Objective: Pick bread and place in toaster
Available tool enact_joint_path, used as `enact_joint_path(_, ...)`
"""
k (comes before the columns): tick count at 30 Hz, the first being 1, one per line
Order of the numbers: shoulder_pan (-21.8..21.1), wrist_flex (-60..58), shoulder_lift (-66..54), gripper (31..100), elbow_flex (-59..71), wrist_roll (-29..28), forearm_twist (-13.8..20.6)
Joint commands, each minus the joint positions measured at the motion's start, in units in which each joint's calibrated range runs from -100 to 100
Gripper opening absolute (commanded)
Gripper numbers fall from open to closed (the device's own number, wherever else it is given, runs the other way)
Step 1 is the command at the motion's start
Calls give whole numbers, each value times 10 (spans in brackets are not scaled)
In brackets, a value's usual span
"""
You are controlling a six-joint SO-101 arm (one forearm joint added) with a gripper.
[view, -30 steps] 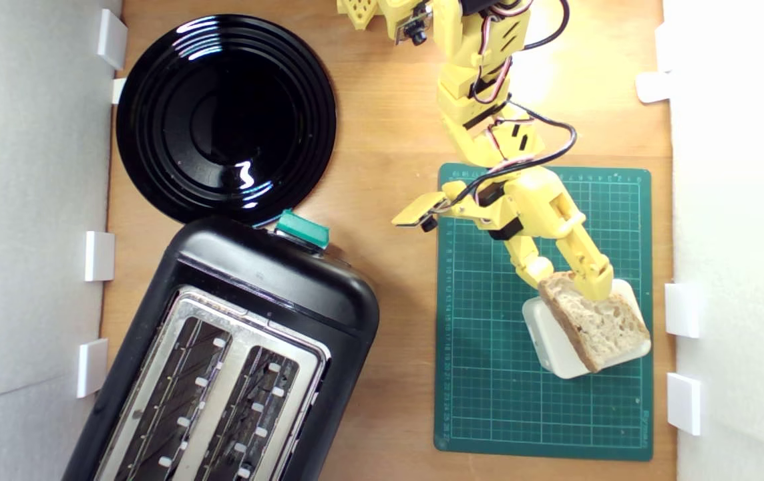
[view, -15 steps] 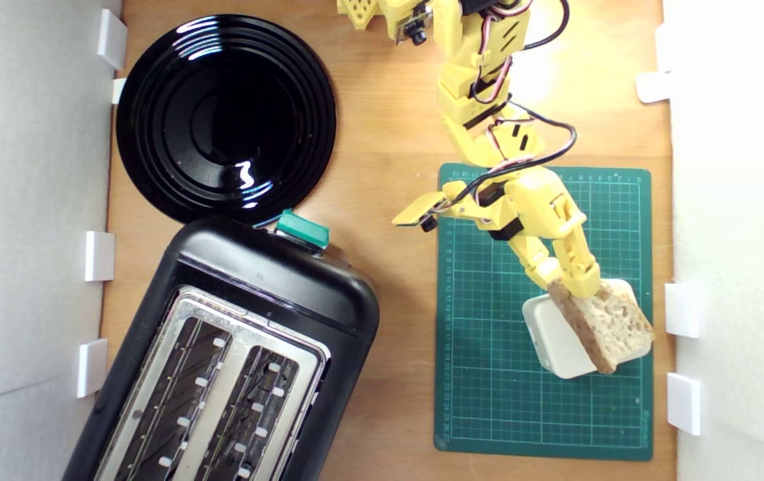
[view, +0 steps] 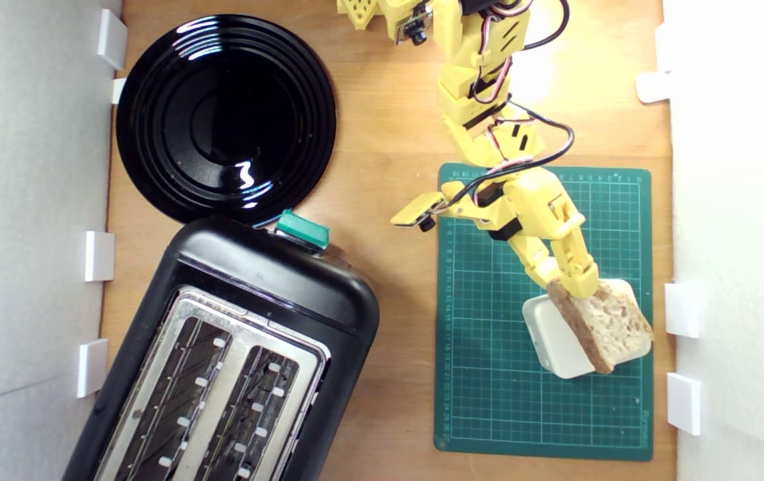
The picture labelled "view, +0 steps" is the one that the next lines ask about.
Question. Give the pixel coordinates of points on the black plate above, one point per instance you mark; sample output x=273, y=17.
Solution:
x=222, y=120

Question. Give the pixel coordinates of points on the green toaster lever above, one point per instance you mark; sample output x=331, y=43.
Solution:
x=302, y=229

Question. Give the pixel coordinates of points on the white block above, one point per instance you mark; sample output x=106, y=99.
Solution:
x=545, y=334

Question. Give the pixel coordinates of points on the yellow wrist camera mount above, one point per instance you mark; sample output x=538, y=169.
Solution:
x=415, y=208

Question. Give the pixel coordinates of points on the green cutting mat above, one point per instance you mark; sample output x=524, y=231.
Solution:
x=509, y=401

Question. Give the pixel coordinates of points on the black two-slot toaster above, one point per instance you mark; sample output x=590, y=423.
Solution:
x=275, y=287

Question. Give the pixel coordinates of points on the white wall clip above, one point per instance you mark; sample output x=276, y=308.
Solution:
x=99, y=256
x=119, y=90
x=652, y=87
x=112, y=39
x=92, y=367
x=684, y=403
x=682, y=310

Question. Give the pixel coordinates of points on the brown bread slice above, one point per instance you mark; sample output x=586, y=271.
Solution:
x=616, y=327

